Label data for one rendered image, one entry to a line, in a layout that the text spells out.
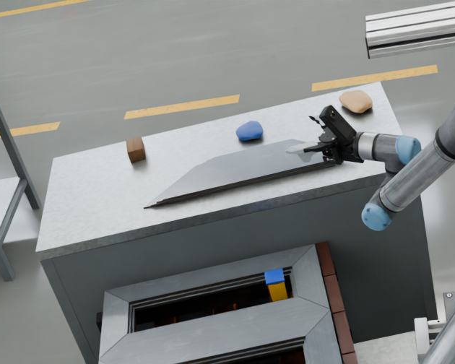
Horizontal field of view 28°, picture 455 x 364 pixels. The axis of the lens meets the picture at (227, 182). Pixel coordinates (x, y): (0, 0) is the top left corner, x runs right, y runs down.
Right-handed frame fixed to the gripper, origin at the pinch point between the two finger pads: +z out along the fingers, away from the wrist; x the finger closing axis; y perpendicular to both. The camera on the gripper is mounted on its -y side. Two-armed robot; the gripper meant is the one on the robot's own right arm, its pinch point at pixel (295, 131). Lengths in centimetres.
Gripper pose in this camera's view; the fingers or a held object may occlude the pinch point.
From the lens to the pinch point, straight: 252.3
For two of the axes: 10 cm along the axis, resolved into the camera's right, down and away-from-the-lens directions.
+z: -8.2, -1.4, 5.5
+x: 4.8, -6.8, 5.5
